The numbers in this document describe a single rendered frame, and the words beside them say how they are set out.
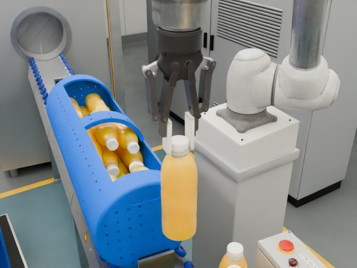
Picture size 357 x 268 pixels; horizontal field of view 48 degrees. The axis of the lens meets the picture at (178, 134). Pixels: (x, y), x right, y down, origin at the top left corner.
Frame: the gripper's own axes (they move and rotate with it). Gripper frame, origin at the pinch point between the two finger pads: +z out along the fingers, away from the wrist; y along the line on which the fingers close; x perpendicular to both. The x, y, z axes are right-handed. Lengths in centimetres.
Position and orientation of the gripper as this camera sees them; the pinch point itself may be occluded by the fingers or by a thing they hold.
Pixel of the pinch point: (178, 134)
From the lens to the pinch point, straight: 76.3
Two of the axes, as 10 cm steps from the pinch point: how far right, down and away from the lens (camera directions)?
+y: -9.2, 1.8, -3.4
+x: 3.8, 4.5, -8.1
